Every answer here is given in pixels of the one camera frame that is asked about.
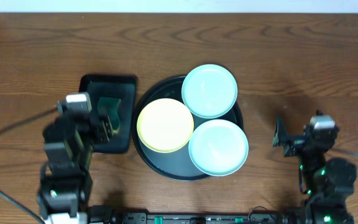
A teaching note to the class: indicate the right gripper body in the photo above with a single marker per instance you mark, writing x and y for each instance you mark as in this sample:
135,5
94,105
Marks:
307,147

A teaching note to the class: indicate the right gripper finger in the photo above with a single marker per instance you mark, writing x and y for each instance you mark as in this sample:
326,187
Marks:
281,135
319,113

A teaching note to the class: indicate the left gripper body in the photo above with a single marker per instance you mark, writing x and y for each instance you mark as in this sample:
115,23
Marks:
105,125

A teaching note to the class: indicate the green sponge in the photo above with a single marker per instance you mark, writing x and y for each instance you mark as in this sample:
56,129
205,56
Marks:
109,106

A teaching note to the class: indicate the yellow plate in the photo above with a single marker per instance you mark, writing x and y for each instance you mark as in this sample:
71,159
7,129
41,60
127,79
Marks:
165,125

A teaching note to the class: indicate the light green plate front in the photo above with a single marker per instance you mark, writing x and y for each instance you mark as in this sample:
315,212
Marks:
218,147

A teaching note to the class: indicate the light green plate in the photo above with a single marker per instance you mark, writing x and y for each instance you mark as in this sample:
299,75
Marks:
209,91
218,147

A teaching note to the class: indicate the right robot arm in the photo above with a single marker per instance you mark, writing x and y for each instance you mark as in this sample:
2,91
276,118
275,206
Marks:
327,183

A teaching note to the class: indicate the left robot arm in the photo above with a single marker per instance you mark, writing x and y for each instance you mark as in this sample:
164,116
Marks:
65,181

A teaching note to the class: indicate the black rectangular tray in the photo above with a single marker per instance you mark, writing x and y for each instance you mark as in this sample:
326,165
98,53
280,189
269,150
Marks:
114,86

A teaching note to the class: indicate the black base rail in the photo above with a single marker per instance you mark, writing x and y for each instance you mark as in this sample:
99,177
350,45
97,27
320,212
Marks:
104,214

